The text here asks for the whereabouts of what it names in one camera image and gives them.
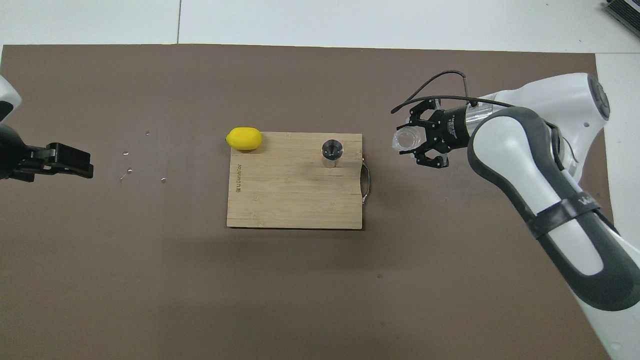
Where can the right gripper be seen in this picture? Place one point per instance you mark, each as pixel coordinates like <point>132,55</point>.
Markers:
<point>450,131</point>

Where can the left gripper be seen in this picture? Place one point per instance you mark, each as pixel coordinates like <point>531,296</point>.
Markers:
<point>11,152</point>

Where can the clear plastic cup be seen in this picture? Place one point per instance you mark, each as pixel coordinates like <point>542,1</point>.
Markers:
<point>406,140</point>

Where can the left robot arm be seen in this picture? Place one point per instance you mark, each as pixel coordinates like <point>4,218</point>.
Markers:
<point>7,98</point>

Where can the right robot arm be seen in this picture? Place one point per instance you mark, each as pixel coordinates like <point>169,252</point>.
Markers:
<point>520,165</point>

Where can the small steel cup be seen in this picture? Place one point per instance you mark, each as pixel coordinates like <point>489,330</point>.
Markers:
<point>332,152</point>

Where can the bamboo cutting board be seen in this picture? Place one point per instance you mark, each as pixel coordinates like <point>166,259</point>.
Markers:
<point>290,190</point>

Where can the yellow lemon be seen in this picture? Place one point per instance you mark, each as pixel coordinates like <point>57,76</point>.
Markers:
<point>244,138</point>

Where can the grey ribbed device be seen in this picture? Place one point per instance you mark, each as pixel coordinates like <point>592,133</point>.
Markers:
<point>626,14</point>

